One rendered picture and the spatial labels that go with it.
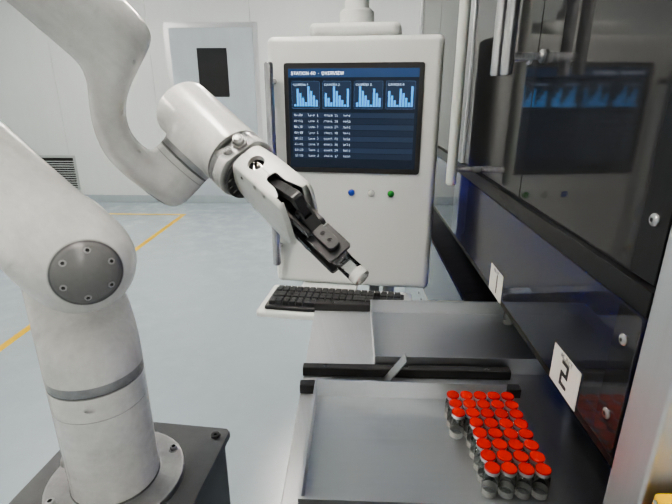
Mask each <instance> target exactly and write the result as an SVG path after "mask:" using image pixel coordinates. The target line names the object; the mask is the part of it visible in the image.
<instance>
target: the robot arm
mask: <svg viewBox="0 0 672 504"><path fill-rule="evenodd" d="M6 1H7V2H8V3H9V4H10V5H12V6H13V7H14V8H15V9H16V10H17V11H19V12H20V13H21V14H22V15H23V16H24V17H26V18H27V19H28V20H29V21H30V22H32V23H33V24H34V25H35V26H36V27H37V28H39V29H40V30H41V31H42V32H43V33H44V34H46V35H47V36H48V37H49V38H50V39H52V40H53V41H54V42H55V43H56V44H57V45H59V46H60V47H61V48H62V49H63V50H64V51H66V52H67V53H68V54H69V55H70V56H71V57H72V58H73V59H74V60H75V61H76V62H77V63H78V64H79V65H80V67H81V69H82V71H83V73H84V76H85V79H86V83H87V89H88V98H89V108H90V115H91V120H92V125H93V128H94V132H95V135H96V137H97V140H98V142H99V144H100V146H101V148H102V150H103V152H104V153H105V155H106V156H107V158H108V159H109V160H110V161H111V162H112V164H113V165H114V166H115V167H116V168H117V169H118V170H119V171H120V172H122V173H123V174H124V175H125V176H126V177H127V178H129V179H130V180H131V181H132V182H134V183H135V184H136V185H138V186H139V187H140V188H142V189H143V190H144V191H145V192H146V193H147V194H149V195H151V196H152V197H154V198H155V199H157V201H159V202H161V203H163V204H165V205H168V206H179V205H181V204H183V203H184V202H186V201H187V200H188V199H189V198H190V197H191V196H192V195H193V194H194V193H195V192H196V191H197V190H198V189H199V188H200V187H201V186H202V185H203V183H204V182H205V181H206V180H207V179H209V178H210V179H211V180H212V181H213V182H214V183H215V184H216V185H217V186H218V187H219V188H220V189H221V190H222V191H223V192H224V193H226V194H228V195H231V196H234V197H236V198H246V199H247V201H248V202H249V203H250V204H251V205H252V206H253V208H254V209H256V210H257V212H258V213H259V214H260V215H261V216H262V217H263V218H264V219H265V220H266V221H267V222H268V223H269V224H270V225H271V226H272V227H273V228H274V229H275V230H276V231H277V232H278V233H279V234H280V235H281V236H282V237H283V238H284V239H285V240H286V241H287V242H288V243H290V244H296V239H297V240H298V241H299V242H300V243H301V244H302V245H303V246H304V247H305V249H307V250H308V251H309V252H310V253H311V254H312V255H313V256H314V257H315V258H316V259H317V260H318V261H319V262H320V263H321V264H322V265H323V266H324V267H326V268H327V269H328V270H329V271H330V272H331V273H335V272H336V271H338V269H337V267H336V265H335V264H333V262H334V261H335V260H336V259H338V258H339V257H340V256H341V255H342V254H343V253H345V252H346V254H350V253H349V252H348V251H347V250H348V249H349V248H350V243H349V242H348V241H347V240H346V239H345V238H344V237H343V236H342V235H341V234H339V233H338V232H337V231H336V230H335V229H334V228H333V227H332V226H331V225H330V224H329V223H327V224H326V225H325V226H324V224H325V223H326V221H325V219H324V218H323V217H322V216H321V215H320V214H319V213H318V208H317V203H316V198H315V193H314V190H313V188H312V186H311V184H310V183H309V182H308V181H307V180H306V179H304V178H303V177H302V176H301V175H300V174H298V173H297V172H296V171H295V170H293V169H292V168H291V167H290V166H289V165H287V164H286V163H285V162H283V161H282V160H281V159H280V158H278V157H277V156H276V155H274V154H273V153H272V149H271V148H270V146H269V145H268V144H267V143H266V142H264V141H263V140H262V139H261V138H260V137H259V136H258V135H257V134H256V133H254V132H253V131H252V130H251V129H250V128H249V127H248V126H247V125H245V124H244V123H243V122H242V121H241V120H240V119H239V118H238V117H237V116H235V115H234V114H233V113H232V112H231V111H230V110H229V109H228V108H227V107H225V106H224V105H223V104H222V103H221V102H220V101H219V100H218V99H216V98H215V97H214V96H213V95H212V94H211V93H210V92H209V91H208V90H206V89H205V88H204V87H203V86H202V85H200V84H198V83H195V82H182V83H179V84H176V85H174V86H173V87H171V88H170V89H169V90H167V91H166V92H165V94H164V95H163V96H162V98H161V99H160V101H159V104H158V107H157V114H156V115H157V121H158V124H159V126H160V127H161V129H162V130H163V131H164V132H165V133H166V136H165V138H164V139H163V140H162V141H161V142H160V143H159V144H158V146H156V147H155V148H154V149H147V148H146V147H144V146H143V145H142V144H141V143H140V142H139V141H138V140H137V139H136V138H135V137H134V136H133V134H132V132H131V130H130V128H129V125H128V122H127V116H126V104H127V97H128V93H129V90H130V87H131V84H132V82H133V80H134V78H135V76H136V74H137V71H138V69H139V67H140V65H141V63H142V62H143V60H144V58H145V56H146V54H147V51H148V49H149V46H150V42H151V34H150V31H149V29H148V27H147V25H146V23H145V22H144V21H143V19H142V18H141V17H140V16H139V14H138V13H137V12H136V11H135V10H134V9H133V8H132V7H131V6H130V5H129V4H128V3H127V2H126V0H6ZM350 255H351V254H350ZM136 264H137V256H136V250H135V247H134V244H133V241H132V239H131V238H130V236H129V234H128V233H127V231H126V230H125V229H124V228H123V226H122V225H121V224H120V223H119V222H118V221H117V220H116V219H115V218H114V217H113V216H111V215H110V214H109V213H108V212H107V211H106V210H105V209H104V208H103V207H102V206H101V205H99V204H98V203H97V202H95V201H94V200H92V199H91V198H89V197H87V196H85V195H84V194H83V193H81V192H80V191H79V190H78V189H76V188H75V187H74V186H73V185H72V184H71V183H69V182H68V181H67V180H66V179H65V178H64V177H63V176H61V175H60V174H59V173H58V172H57V171H56V170H55V169H53V168H52V167H51V166H50V165H49V164H48V163H47V162H46V161H44V160H43V159H42V158H41V157H40V156H39V155H38V154H37V153H36V152H34V151H33V150H32V149H31V148H30V147H29V146H28V145H27V144H26V143H25V142H23V141H22V140H21V139H20V138H19V137H18V136H17V135H16V134H15V133H14V132H13V131H12V130H11V129H10V128H9V127H7V126H6V125H5V124H4V123H3V122H2V121H1V120H0V269H1V270H2V271H3V272H4V273H5V274H6V275H7V276H8V277H9V278H10V279H11V280H12V281H13V282H14V283H15V284H16V285H17V286H18V287H19V288H20V289H21V291H22V295H23V299H24V303H25V307H26V312H27V316H28V320H29V324H30V328H31V332H32V336H33V340H34V345H35V349H36V353H37V357H38V361H39V365H40V370H41V374H42V378H43V382H44V386H45V390H46V394H47V398H48V403H49V407H50V411H51V415H52V419H53V423H54V427H55V431H56V435H57V439H58V443H59V448H60V452H61V456H62V457H61V460H60V465H61V466H60V467H59V468H58V469H57V470H56V471H55V473H54V474H53V475H52V476H51V478H50V480H49V481H48V483H47V485H46V487H45V490H44V493H43V496H42V504H165V503H166V502H167V501H168V500H169V499H170V498H171V497H172V495H173V494H174V492H175V491H176V489H177V488H178V486H179V484H180V482H181V480H182V478H183V473H184V456H183V452H182V449H181V448H180V446H179V444H178V443H177V442H176V441H175V440H174V439H172V438H171V437H169V436H167V435H165V434H162V433H159V432H155V430H154V423H153V417H152V411H151V404H150V398H149V392H148V385H147V378H146V372H145V366H144V359H143V353H142V347H141V341H140V336H139V332H138V327H137V324H136V320H135V317H134V313H133V310H132V307H131V304H130V301H129V298H128V295H127V292H126V291H127V290H128V288H129V286H130V285H131V283H132V281H133V278H134V275H135V272H136Z"/></svg>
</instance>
